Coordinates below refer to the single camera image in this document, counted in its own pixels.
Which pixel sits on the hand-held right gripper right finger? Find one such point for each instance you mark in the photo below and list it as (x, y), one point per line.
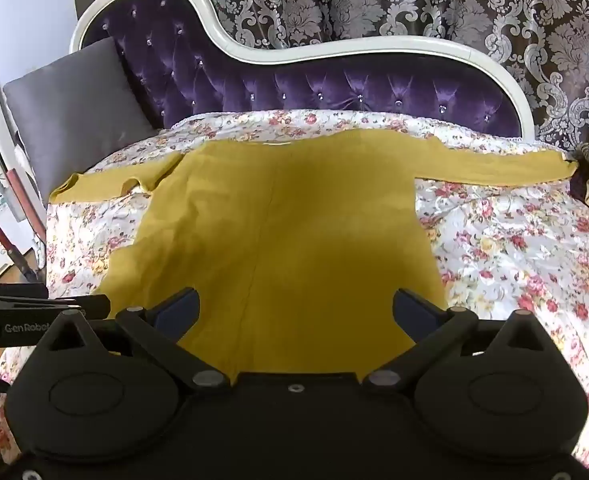
(414, 310)

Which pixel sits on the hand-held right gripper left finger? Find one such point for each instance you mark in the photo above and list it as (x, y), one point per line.
(180, 306)

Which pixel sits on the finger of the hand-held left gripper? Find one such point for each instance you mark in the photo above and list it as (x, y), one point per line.
(19, 305)

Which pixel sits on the mustard yellow long-sleeve shirt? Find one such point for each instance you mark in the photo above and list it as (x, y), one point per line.
(284, 220)

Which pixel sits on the red pole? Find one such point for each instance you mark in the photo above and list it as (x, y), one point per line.
(2, 240)

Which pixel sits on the floral printed blanket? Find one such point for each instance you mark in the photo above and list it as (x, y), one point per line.
(499, 240)

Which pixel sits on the grey cushion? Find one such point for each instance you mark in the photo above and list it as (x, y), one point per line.
(74, 110)

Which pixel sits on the purple tufted white-framed sofa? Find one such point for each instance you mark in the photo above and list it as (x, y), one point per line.
(324, 90)

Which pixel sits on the grey damask patterned curtain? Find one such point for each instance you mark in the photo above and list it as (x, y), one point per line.
(424, 0)

